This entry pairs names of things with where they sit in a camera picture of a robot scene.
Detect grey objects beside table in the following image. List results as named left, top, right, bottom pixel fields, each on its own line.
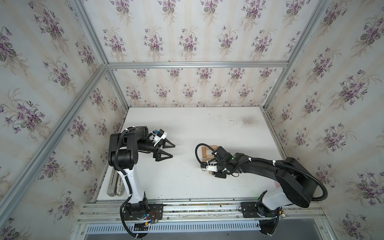
left=107, top=171, right=125, bottom=197

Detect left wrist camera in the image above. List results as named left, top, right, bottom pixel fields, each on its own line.
left=152, top=129, right=168, bottom=145

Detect aluminium front rail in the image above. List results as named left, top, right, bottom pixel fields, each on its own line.
left=76, top=198, right=326, bottom=224

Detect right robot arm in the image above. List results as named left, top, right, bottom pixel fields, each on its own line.
left=195, top=143, right=328, bottom=237

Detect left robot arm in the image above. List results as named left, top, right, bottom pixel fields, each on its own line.
left=108, top=126, right=176, bottom=240

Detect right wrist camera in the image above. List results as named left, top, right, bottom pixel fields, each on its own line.
left=202, top=160, right=218, bottom=173

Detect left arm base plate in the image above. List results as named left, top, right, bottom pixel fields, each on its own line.
left=122, top=203, right=164, bottom=223

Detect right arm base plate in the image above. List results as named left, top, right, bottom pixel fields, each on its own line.
left=238, top=201, right=286, bottom=219

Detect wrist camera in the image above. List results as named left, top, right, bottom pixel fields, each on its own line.
left=152, top=129, right=168, bottom=145
left=202, top=160, right=218, bottom=173

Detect aluminium cage frame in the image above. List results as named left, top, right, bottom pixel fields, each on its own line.
left=1, top=1, right=329, bottom=222

